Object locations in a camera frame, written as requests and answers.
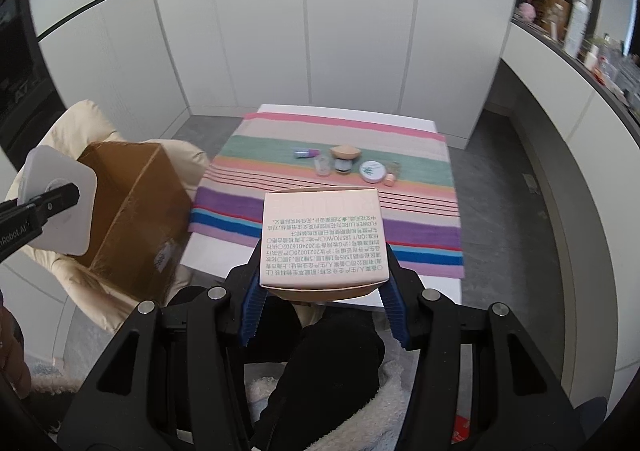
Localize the white counter cabinet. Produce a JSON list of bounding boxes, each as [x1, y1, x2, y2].
[[500, 16, 640, 382]]

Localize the white spray bottle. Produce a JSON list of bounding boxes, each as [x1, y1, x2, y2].
[[564, 0, 592, 56]]

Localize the black glossy panel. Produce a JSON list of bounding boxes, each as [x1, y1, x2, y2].
[[0, 0, 66, 156]]

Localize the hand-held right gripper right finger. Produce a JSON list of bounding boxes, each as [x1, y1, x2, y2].
[[379, 256, 587, 451]]

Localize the brown cardboard box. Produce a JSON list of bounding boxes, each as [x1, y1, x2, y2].
[[75, 142, 193, 304]]

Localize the white table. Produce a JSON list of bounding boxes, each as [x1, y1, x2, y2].
[[179, 104, 463, 309]]

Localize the brown printed carton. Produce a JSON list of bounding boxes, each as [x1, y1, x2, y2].
[[537, 0, 571, 29]]

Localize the white cube carton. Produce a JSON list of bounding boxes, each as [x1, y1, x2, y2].
[[260, 187, 391, 303]]

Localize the person's left hand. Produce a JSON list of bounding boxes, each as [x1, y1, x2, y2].
[[0, 306, 32, 398]]

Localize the translucent plastic box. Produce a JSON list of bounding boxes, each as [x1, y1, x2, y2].
[[19, 146, 97, 257]]

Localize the red packaging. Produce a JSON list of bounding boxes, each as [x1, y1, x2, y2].
[[452, 413, 473, 442]]

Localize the person's black pants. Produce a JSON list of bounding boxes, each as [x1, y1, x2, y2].
[[250, 313, 386, 451]]

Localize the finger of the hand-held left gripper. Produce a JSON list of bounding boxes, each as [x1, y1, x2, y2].
[[16, 182, 82, 229]]

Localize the clear plastic organizer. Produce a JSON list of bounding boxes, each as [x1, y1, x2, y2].
[[607, 48, 640, 102]]

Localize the striped colourful cloth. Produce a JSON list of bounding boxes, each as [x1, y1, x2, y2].
[[187, 112, 466, 279]]

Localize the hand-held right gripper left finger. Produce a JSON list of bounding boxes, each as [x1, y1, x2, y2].
[[57, 241, 267, 451]]

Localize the cream padded chair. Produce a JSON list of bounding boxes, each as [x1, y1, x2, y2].
[[20, 100, 211, 334]]

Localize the white round compact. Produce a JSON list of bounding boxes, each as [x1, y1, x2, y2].
[[359, 161, 386, 183]]

